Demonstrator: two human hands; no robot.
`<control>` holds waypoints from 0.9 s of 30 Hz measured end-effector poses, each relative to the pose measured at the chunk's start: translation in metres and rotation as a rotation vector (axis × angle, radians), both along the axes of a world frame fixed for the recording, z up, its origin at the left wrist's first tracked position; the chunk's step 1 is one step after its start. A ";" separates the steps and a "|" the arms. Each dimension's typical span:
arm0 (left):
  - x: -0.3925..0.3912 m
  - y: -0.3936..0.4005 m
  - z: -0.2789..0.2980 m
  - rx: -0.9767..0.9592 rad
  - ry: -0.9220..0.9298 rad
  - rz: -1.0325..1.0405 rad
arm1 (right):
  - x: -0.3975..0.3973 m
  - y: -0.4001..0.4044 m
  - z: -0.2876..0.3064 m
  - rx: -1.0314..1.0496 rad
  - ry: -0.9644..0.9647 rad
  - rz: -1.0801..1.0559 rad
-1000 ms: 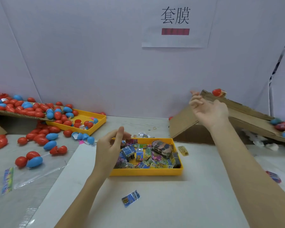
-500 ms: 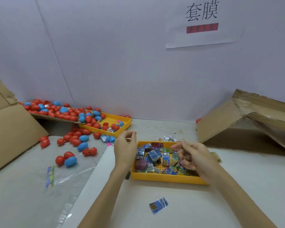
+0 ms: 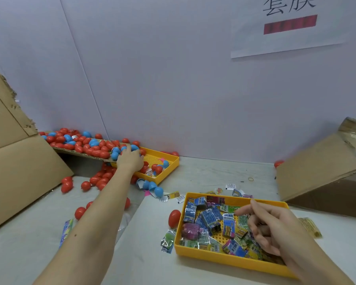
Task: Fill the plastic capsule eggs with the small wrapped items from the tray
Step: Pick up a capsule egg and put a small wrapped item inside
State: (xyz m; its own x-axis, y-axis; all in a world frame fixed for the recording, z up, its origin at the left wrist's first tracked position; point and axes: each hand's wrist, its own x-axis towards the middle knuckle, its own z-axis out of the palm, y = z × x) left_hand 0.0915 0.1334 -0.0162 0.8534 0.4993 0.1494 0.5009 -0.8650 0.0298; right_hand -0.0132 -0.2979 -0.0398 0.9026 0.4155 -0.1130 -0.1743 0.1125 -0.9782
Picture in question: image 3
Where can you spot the person's left hand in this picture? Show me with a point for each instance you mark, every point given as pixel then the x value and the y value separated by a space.
pixel 129 160

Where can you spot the person's right hand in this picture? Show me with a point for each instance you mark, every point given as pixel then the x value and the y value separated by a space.
pixel 279 231

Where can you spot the yellow label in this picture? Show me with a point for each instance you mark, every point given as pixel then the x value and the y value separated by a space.
pixel 310 226

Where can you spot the pile of plastic eggs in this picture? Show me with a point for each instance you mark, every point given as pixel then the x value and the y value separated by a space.
pixel 89 145

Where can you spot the person's left forearm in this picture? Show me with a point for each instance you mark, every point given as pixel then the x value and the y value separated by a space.
pixel 86 234

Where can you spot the yellow tray under eggs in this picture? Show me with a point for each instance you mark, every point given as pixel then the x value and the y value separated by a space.
pixel 163 163

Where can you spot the brown cardboard sheet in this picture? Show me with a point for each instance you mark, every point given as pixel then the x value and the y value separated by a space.
pixel 71 152

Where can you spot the torn flattened cardboard box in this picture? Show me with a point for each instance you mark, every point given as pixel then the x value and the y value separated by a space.
pixel 314 172

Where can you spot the yellow plastic tray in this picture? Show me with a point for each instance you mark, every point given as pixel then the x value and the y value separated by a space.
pixel 213 258

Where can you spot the clear bag with coloured label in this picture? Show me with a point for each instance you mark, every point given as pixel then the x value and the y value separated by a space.
pixel 65 231

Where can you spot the tall brown cardboard box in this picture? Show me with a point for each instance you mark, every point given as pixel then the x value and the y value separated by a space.
pixel 12 169

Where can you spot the white paper sign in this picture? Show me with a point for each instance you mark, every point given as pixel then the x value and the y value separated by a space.
pixel 296 29

